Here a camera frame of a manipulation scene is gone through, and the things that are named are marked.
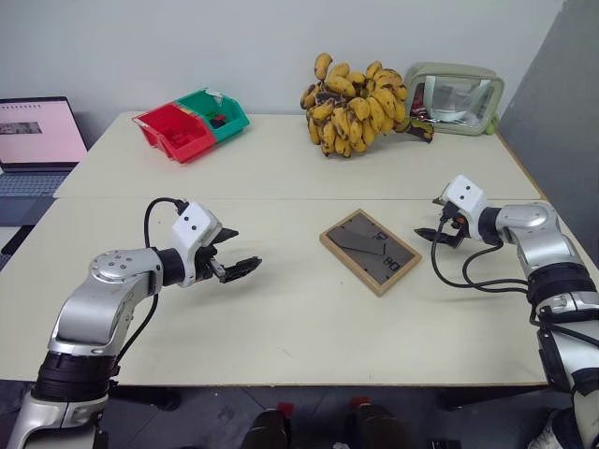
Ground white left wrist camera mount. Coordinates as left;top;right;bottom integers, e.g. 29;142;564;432
168;201;225;288

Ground dark bottle with red cap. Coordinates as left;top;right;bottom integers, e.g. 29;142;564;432
249;401;294;449
344;396;409;449

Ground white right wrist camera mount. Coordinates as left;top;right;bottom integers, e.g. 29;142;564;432
441;174;489;241

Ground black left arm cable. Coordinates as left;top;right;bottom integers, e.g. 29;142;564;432
111;197;189;376

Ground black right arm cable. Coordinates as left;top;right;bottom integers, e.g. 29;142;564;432
430;227;535;295

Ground wooden framed dark board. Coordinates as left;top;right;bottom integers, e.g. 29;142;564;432
319;209;423;298

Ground clear green-edged pouch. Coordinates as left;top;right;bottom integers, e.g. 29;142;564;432
403;61;506;138

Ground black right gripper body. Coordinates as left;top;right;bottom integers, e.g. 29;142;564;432
436;200;470;250

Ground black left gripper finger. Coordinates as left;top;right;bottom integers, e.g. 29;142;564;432
212;226;241;246
216;255;263;284

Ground green plastic bin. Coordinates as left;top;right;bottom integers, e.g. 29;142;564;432
174;87;252;146

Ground red plastic bin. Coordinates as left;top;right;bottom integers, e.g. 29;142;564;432
132;102;218;166

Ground open laptop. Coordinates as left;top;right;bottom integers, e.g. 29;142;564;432
0;95;91;256

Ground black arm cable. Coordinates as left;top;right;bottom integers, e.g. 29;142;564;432
111;197;189;376
430;227;535;295

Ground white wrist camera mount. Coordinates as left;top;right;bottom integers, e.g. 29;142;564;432
168;201;225;288
441;174;489;241

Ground small black parts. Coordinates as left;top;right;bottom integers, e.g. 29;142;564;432
204;110;231;130

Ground yellow banana bunch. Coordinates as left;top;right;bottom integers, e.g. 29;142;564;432
299;52;437;159

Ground grey partition panel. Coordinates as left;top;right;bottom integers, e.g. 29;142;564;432
497;0;599;266

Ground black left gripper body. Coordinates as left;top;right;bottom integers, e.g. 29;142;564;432
193;227;227;284

